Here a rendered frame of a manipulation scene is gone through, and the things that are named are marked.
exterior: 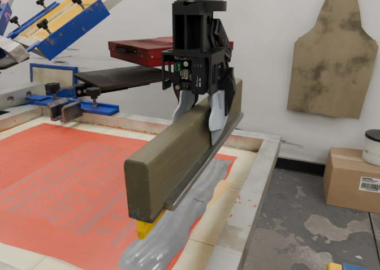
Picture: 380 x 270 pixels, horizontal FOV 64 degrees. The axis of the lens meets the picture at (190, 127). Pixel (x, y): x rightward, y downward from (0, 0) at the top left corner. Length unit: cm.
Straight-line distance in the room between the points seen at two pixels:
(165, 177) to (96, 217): 23
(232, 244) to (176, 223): 12
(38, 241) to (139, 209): 23
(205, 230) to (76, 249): 20
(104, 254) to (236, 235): 19
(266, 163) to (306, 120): 194
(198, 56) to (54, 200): 38
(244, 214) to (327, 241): 161
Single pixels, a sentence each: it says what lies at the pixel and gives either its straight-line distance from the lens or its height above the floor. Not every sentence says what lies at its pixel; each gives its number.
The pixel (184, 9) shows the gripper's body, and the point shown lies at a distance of 40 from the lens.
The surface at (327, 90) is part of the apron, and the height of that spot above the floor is 72.
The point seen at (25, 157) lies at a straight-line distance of 82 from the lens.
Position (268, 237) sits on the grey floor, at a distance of 201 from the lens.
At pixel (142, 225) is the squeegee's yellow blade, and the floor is 106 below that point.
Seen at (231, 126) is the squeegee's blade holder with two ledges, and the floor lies 108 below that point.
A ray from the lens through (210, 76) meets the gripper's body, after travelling 39.
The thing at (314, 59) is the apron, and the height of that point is 95.
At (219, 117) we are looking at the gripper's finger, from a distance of 47.
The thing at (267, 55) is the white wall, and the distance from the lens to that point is 248.
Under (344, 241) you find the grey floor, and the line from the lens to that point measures 213.
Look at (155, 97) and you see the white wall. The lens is 289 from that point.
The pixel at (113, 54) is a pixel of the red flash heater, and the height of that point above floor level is 104.
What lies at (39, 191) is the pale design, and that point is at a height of 96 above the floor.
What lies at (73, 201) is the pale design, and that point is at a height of 96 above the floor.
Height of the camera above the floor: 128
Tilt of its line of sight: 21 degrees down
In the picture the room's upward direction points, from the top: straight up
